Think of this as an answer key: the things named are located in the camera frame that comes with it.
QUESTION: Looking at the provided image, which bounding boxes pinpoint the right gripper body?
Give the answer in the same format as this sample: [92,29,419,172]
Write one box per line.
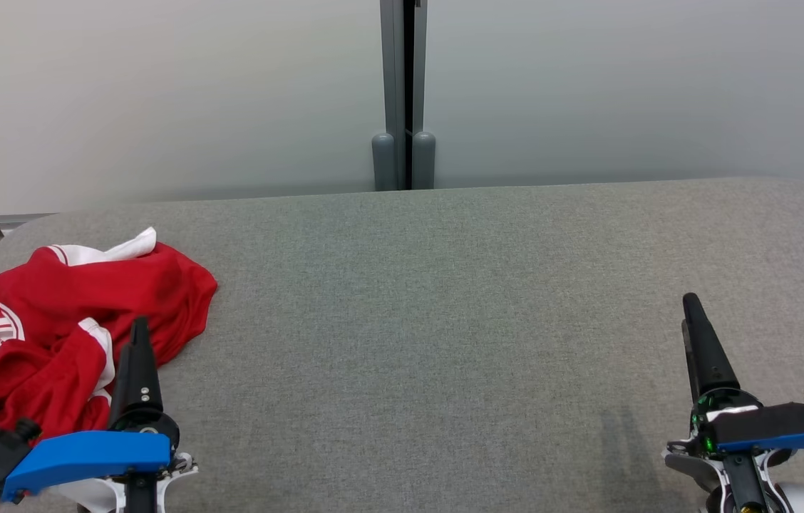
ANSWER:
[664,388,796,513]

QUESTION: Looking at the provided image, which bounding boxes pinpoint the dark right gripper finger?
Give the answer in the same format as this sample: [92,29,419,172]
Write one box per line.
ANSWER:
[682,292,742,404]

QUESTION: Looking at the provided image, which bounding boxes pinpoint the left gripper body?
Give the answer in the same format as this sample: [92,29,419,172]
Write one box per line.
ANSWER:
[108,408,200,513]

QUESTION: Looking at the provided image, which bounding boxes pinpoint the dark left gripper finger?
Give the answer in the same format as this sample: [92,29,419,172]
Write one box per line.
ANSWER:
[110,317,163,421]

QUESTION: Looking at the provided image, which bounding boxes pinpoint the red white basketball jersey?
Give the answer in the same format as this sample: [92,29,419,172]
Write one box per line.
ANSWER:
[0,227,219,428]

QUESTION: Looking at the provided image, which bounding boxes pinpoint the red shorts white stripe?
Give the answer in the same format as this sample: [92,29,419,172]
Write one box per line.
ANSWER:
[0,317,118,499]

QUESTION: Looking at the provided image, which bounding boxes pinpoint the blue right camera mount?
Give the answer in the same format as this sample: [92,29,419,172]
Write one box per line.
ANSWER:
[712,403,804,457]

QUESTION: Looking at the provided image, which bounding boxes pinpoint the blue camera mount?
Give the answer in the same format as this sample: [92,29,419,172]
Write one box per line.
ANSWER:
[712,403,804,457]
[1,430,173,503]

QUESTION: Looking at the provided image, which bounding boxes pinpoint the blue left camera mount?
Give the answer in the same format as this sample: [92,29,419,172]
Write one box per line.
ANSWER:
[1,430,173,503]

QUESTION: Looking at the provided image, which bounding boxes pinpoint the grey partition frame post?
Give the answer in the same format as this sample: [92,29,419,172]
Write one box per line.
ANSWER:
[372,0,408,192]
[406,0,437,190]

